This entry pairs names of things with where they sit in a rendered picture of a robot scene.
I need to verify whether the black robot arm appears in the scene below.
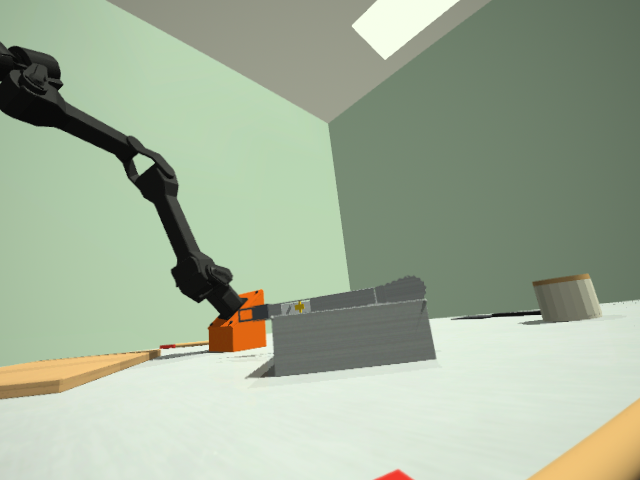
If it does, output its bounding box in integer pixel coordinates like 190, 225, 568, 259
0, 41, 248, 320

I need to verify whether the black spatula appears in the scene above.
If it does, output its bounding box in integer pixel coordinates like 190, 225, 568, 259
451, 310, 541, 320

